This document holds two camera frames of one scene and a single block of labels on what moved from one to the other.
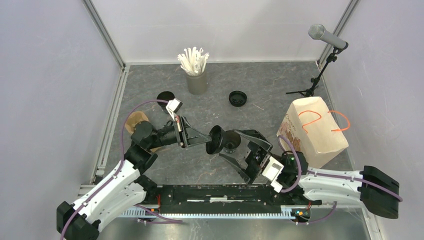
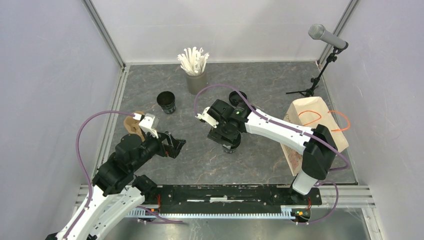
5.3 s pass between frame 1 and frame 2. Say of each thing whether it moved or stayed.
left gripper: moved
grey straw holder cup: stayed
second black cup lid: stayed
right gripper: moved
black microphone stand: stayed
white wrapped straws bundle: stayed
